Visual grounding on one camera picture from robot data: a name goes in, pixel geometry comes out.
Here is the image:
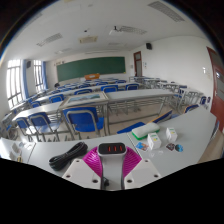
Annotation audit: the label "desk with printed top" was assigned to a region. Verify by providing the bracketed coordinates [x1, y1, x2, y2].
[59, 92, 110, 134]

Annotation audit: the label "coiled black power cable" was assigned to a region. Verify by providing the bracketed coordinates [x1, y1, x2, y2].
[48, 141, 89, 172]

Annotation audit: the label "colourful printed card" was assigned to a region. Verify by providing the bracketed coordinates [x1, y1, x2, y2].
[135, 141, 150, 153]

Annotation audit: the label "blue chair with metal frame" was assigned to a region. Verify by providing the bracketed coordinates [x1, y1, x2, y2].
[63, 106, 105, 135]

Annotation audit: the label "narrow window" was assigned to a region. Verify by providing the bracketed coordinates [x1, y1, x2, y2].
[33, 59, 44, 93]

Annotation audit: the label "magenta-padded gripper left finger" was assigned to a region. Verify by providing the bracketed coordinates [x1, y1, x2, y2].
[62, 148, 104, 190]

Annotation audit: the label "blue curtain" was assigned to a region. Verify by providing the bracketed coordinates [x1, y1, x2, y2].
[41, 60, 48, 90]
[21, 59, 30, 101]

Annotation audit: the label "orange lectern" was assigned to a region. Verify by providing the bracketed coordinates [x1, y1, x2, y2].
[83, 73, 101, 81]

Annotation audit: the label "ceiling light panels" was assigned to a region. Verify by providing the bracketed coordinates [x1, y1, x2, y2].
[35, 0, 186, 56]

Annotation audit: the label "green chalkboard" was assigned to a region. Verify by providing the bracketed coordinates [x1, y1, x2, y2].
[55, 56, 127, 83]

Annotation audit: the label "brown door with window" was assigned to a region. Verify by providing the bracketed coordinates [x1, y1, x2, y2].
[133, 50, 143, 78]

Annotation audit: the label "ceiling projector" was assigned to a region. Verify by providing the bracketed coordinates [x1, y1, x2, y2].
[108, 25, 124, 36]

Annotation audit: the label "small white box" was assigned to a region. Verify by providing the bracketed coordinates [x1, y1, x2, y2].
[147, 132, 163, 151]
[165, 126, 178, 143]

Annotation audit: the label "large window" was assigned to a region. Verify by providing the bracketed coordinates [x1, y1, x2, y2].
[5, 59, 24, 109]

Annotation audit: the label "red-brown door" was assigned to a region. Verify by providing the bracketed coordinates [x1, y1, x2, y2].
[206, 46, 224, 133]

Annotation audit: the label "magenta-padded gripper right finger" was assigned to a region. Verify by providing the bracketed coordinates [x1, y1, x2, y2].
[122, 151, 163, 190]

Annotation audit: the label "white charger block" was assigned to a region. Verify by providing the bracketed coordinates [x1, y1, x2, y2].
[97, 142, 128, 191]

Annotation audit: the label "green and white case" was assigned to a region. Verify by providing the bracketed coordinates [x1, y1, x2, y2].
[131, 122, 161, 141]

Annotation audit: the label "blue classroom chairs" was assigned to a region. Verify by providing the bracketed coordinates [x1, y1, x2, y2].
[0, 78, 211, 141]

